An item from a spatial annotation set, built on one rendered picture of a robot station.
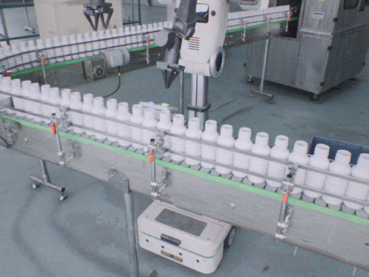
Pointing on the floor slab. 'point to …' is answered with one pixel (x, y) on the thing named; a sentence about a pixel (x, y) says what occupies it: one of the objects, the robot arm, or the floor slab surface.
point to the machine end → (315, 46)
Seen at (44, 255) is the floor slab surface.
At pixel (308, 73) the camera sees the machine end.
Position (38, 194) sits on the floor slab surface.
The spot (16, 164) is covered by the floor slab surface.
